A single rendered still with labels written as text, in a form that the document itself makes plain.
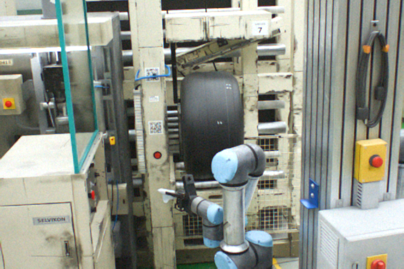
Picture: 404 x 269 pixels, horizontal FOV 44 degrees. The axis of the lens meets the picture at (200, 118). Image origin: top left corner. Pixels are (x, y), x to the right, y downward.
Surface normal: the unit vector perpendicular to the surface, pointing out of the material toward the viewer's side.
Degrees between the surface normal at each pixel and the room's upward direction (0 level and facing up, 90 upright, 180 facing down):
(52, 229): 90
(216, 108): 56
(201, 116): 63
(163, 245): 90
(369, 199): 90
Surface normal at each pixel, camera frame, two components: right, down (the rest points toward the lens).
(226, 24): 0.06, 0.28
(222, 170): -0.78, 0.07
